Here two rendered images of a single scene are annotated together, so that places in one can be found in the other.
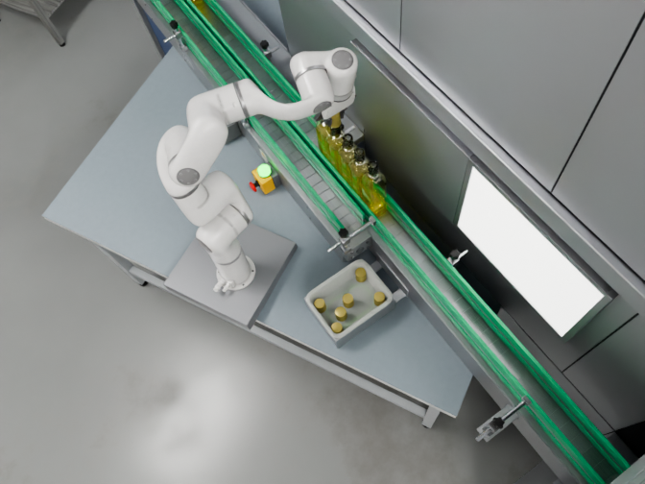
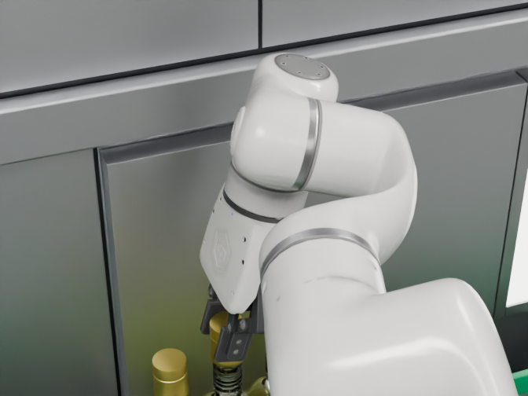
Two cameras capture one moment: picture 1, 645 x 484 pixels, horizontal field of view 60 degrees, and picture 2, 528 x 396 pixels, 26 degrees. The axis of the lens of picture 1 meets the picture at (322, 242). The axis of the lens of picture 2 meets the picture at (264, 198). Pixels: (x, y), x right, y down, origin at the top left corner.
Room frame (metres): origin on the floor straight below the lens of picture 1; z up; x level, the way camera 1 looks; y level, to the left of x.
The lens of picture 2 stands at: (0.91, 0.72, 1.93)
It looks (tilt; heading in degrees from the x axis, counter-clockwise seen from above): 35 degrees down; 272
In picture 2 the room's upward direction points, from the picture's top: straight up
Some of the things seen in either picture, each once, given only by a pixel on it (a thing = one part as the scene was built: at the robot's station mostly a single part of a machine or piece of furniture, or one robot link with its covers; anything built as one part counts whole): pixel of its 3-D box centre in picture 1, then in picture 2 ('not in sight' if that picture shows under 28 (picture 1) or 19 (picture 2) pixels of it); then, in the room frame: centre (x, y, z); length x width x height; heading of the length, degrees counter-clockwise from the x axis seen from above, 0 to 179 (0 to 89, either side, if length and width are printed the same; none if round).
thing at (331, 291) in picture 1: (349, 302); not in sight; (0.58, -0.04, 0.80); 0.22 x 0.17 x 0.09; 113
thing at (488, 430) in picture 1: (497, 423); not in sight; (0.13, -0.33, 0.90); 0.17 x 0.05 x 0.23; 113
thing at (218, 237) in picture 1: (222, 235); not in sight; (0.78, 0.28, 1.03); 0.13 x 0.10 x 0.16; 129
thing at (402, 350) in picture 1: (329, 130); not in sight; (1.28, -0.12, 0.73); 1.58 x 1.52 x 0.04; 51
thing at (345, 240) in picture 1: (350, 236); not in sight; (0.72, -0.09, 0.95); 0.17 x 0.03 x 0.12; 113
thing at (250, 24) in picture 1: (280, 65); not in sight; (1.54, 0.00, 0.84); 0.95 x 0.09 x 0.11; 23
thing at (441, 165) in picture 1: (459, 186); (489, 206); (0.69, -0.38, 1.15); 0.90 x 0.03 x 0.34; 23
